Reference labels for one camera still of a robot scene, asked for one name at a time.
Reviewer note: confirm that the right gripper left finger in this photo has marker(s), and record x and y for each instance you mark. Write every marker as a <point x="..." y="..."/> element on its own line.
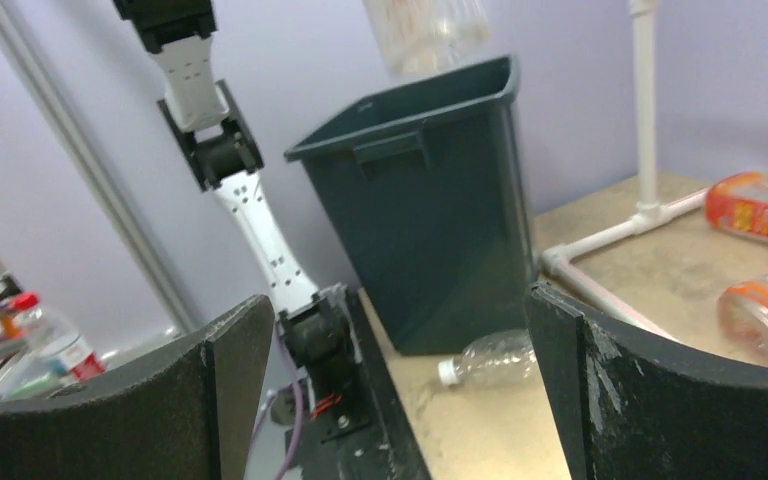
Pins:
<point x="183" y="411"/>

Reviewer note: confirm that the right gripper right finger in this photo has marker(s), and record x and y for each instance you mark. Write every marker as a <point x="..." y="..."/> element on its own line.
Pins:
<point x="630" y="404"/>

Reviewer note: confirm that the large crushed orange label bottle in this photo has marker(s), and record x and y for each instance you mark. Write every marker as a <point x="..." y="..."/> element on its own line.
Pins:
<point x="738" y="205"/>

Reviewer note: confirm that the clear bottle silver cap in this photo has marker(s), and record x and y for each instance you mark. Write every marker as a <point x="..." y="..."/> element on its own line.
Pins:
<point x="426" y="37"/>

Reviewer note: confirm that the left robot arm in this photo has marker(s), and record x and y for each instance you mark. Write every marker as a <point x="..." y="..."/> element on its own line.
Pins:
<point x="225" y="161"/>

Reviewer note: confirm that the dark green plastic bin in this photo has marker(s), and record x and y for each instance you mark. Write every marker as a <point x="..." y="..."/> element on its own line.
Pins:
<point x="423" y="185"/>

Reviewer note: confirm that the clear bottle white cap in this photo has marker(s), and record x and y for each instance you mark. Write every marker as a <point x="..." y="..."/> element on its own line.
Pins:
<point x="498" y="359"/>

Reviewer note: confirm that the red cap bottle off table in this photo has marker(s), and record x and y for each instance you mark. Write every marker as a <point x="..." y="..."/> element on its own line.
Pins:
<point x="54" y="342"/>

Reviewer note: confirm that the white PVC pipe frame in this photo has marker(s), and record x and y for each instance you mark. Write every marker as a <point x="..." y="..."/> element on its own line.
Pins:
<point x="651" y="213"/>

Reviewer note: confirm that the aluminium frame post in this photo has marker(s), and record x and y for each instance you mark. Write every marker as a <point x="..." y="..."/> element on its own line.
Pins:
<point x="89" y="160"/>

